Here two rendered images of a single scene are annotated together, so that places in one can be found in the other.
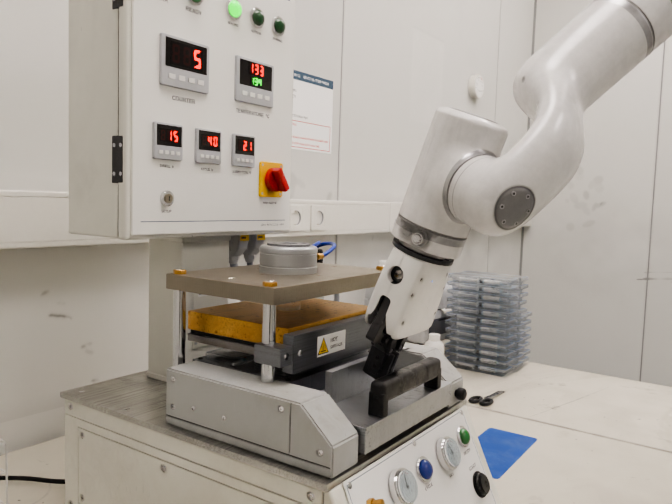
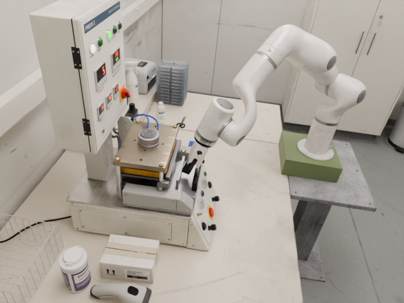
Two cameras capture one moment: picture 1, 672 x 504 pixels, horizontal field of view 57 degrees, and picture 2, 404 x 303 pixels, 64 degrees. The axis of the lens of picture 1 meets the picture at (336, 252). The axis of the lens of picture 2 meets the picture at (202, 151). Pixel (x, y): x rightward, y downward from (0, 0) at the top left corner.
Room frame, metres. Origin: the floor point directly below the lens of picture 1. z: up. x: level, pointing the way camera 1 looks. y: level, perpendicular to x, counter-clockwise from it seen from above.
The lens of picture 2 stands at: (-0.09, 0.41, 1.81)
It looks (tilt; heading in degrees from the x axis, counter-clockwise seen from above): 36 degrees down; 329
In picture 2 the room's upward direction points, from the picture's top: 6 degrees clockwise
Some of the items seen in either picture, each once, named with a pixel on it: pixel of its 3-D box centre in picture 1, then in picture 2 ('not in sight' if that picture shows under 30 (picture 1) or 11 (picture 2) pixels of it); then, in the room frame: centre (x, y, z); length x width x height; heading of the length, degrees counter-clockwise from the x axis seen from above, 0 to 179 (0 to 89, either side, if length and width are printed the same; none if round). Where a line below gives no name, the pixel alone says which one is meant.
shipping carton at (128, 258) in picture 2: not in sight; (131, 258); (0.61, 0.22, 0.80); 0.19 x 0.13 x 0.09; 54
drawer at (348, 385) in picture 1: (315, 378); (162, 172); (0.81, 0.02, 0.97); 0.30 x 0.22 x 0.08; 55
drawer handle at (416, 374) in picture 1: (407, 384); (196, 174); (0.74, -0.09, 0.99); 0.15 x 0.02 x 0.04; 145
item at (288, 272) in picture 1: (279, 286); (142, 143); (0.88, 0.08, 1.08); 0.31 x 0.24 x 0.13; 145
